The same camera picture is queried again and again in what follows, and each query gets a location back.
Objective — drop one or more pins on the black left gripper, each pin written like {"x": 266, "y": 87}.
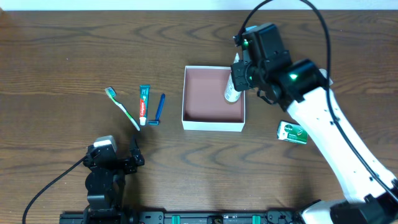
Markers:
{"x": 123, "y": 162}

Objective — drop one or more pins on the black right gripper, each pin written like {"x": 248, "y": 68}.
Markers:
{"x": 237, "y": 74}

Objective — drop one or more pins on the blue disposable razor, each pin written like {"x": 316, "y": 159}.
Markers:
{"x": 156, "y": 121}

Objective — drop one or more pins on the white lotion tube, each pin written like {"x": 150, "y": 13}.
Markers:
{"x": 230, "y": 94}

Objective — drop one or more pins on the green soap bar pack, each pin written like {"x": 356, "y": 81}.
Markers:
{"x": 292, "y": 133}

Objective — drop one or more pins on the Colgate toothpaste tube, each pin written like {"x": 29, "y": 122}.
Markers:
{"x": 144, "y": 98}

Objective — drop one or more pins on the green white toothbrush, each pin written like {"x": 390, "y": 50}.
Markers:
{"x": 110, "y": 92}

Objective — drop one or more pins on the clear pump sanitizer bottle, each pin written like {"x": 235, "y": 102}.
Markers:
{"x": 325, "y": 73}

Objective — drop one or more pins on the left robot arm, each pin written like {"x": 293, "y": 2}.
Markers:
{"x": 105, "y": 184}

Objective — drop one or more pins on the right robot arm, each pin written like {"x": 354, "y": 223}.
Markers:
{"x": 303, "y": 91}

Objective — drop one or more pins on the white square cardboard box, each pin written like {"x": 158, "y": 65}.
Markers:
{"x": 204, "y": 107}

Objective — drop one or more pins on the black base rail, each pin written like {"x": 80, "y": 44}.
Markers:
{"x": 270, "y": 217}

